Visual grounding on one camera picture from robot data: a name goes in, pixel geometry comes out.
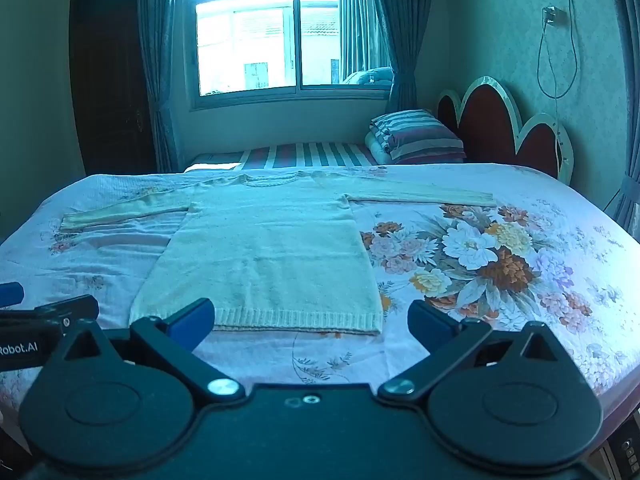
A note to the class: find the dark curtain with tieback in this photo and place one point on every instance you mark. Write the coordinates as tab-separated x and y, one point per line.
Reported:
627	110

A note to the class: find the red scalloped headboard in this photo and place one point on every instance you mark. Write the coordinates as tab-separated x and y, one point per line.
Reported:
487	125

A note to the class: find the cream knitted sweater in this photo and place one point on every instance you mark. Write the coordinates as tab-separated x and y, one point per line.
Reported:
270	250

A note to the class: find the floral bed sheet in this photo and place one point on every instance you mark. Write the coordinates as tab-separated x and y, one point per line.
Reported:
500	260

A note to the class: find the blue cloth bundle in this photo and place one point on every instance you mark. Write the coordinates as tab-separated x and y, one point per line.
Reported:
367	76

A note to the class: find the dark wooden door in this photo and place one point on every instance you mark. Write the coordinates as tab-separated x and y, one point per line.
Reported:
110	85

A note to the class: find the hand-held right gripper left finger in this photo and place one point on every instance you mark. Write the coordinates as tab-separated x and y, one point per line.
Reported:
192	322

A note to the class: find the striped bed sheet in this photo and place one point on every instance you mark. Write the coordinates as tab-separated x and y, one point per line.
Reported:
310	155

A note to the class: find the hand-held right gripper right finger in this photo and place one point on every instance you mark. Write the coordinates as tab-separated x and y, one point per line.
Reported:
429	325

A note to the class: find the sliding glass window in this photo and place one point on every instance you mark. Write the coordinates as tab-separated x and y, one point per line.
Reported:
250	45

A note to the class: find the striped pillow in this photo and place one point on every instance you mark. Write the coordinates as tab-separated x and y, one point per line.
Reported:
415	135

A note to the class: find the dark bedside cabinet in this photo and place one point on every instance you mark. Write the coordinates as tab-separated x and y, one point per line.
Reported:
620	452

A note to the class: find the blue curtain beside headboard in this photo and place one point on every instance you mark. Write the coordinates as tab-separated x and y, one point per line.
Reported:
400	35

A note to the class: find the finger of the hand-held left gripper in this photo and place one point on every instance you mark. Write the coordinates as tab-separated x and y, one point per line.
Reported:
55	309
10	294

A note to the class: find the wall charger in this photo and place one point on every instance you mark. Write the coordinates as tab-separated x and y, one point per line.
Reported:
552	15

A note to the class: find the blue curtain beside door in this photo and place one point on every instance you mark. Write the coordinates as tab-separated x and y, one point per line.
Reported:
160	60

